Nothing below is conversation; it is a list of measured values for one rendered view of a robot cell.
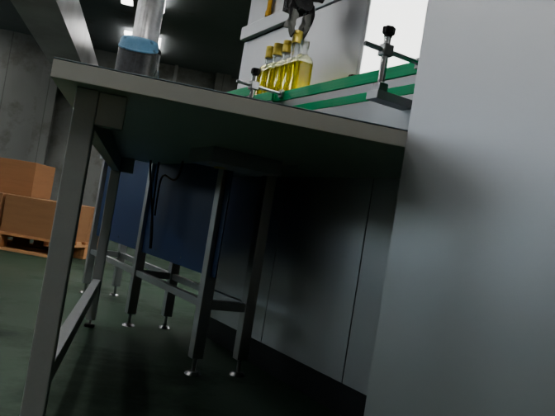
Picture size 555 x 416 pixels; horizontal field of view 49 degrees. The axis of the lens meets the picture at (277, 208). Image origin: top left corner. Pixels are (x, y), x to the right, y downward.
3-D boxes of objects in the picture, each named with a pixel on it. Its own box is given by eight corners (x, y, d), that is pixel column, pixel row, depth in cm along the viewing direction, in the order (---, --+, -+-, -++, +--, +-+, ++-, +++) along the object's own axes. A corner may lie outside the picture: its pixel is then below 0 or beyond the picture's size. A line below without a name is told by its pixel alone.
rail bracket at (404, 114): (417, 134, 140) (431, 39, 141) (359, 117, 132) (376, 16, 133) (403, 135, 145) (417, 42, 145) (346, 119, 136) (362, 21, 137)
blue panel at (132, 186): (261, 283, 207) (282, 159, 209) (214, 278, 198) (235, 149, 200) (126, 238, 345) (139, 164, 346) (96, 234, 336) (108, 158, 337)
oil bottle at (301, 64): (305, 120, 198) (315, 55, 198) (290, 116, 195) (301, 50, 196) (295, 121, 203) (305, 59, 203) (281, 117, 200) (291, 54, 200)
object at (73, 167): (5, 487, 107) (75, 85, 109) (83, 324, 254) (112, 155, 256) (59, 490, 108) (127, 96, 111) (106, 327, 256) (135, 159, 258)
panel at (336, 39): (463, 78, 157) (482, -51, 158) (455, 74, 156) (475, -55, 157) (285, 109, 235) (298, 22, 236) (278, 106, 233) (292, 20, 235)
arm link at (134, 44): (110, 71, 178) (118, 26, 178) (115, 82, 191) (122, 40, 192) (152, 79, 180) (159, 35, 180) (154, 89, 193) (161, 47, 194)
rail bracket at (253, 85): (281, 115, 197) (287, 77, 197) (234, 101, 188) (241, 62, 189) (277, 115, 200) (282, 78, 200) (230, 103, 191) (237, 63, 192)
